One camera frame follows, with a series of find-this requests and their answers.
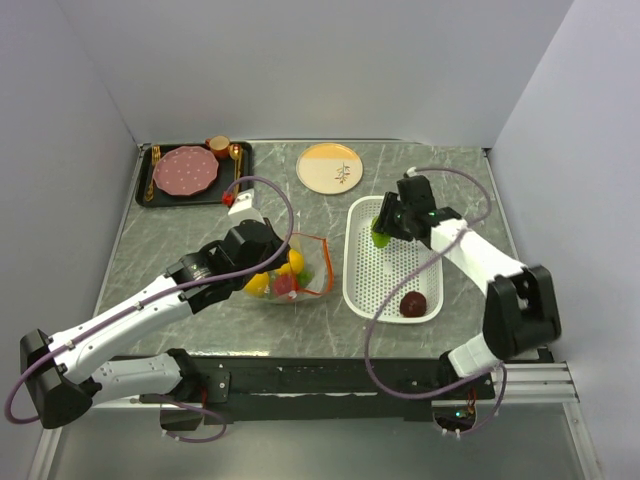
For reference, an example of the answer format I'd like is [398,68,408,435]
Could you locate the yellow toy lemon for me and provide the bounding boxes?
[243,273,270,298]

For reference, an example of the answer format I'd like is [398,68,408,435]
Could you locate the green toy vegetable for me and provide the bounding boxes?
[297,270,315,283]

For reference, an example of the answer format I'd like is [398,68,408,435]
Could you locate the red toy fruit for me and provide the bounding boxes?
[271,274,297,297]

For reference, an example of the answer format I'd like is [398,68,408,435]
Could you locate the cream orange round plate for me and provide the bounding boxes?
[296,143,364,195]

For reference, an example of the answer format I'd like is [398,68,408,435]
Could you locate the dark maroon toy fruit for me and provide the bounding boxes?
[399,291,428,318]

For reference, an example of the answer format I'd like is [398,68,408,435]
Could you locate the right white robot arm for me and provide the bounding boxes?
[373,175,562,398]

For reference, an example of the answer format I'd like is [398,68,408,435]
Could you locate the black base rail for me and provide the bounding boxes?
[159,356,496,432]

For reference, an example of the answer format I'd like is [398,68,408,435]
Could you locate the green toy leaf slice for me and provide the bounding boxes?
[371,216,391,249]

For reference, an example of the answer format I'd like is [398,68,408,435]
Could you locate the clear orange zip bag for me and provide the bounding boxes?
[242,232,334,304]

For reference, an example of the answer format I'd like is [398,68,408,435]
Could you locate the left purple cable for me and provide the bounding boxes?
[3,175,295,426]

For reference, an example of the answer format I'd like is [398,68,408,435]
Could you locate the pink dotted plate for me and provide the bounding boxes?
[153,146,219,197]

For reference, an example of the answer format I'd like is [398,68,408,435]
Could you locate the orange cup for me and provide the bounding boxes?
[205,135,231,159]

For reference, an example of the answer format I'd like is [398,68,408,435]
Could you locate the yellow toy pear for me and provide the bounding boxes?
[278,249,305,275]

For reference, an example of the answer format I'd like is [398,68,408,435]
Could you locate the white perforated plastic basket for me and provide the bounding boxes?
[342,196,444,324]

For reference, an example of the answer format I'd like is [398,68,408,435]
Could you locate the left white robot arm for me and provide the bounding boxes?
[20,220,290,429]

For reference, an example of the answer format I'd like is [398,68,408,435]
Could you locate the gold fork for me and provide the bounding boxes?
[144,145,161,202]

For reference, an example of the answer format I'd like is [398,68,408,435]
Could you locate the gold spoon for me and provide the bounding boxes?
[229,144,243,161]

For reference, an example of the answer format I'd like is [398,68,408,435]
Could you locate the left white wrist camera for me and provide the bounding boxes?
[227,189,264,226]

